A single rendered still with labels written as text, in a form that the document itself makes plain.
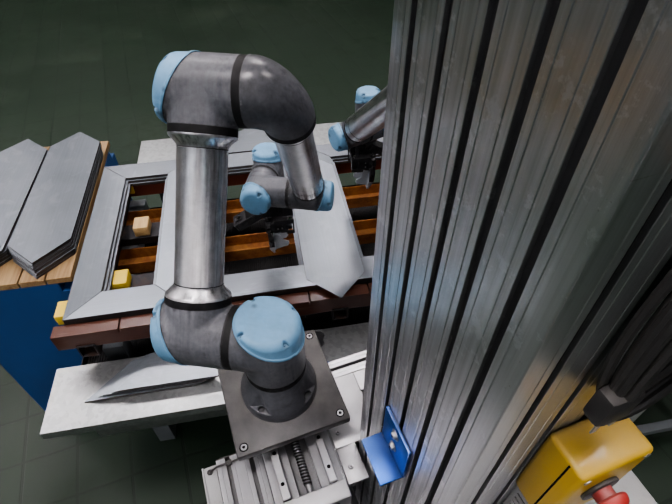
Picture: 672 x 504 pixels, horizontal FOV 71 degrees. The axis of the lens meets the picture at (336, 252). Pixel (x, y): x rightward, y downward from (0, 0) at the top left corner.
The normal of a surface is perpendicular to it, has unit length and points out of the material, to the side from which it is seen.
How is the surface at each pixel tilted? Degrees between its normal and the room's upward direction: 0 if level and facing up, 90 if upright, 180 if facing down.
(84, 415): 0
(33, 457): 0
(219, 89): 60
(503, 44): 90
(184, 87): 55
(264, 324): 8
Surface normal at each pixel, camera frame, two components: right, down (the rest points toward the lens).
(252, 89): 0.10, 0.25
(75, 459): 0.00, -0.70
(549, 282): -0.94, 0.25
